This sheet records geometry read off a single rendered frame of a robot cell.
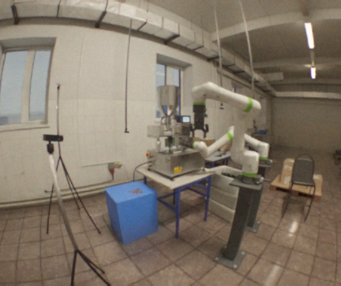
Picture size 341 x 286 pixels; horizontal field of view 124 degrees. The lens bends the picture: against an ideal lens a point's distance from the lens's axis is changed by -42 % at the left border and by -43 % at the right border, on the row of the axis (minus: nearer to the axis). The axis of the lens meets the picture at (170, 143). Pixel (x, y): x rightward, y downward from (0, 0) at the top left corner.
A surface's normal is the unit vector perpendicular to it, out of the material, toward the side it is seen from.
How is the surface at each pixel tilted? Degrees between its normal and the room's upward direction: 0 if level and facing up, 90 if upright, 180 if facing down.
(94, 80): 90
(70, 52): 90
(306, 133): 90
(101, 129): 90
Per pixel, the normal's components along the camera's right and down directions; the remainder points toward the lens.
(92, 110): 0.63, 0.11
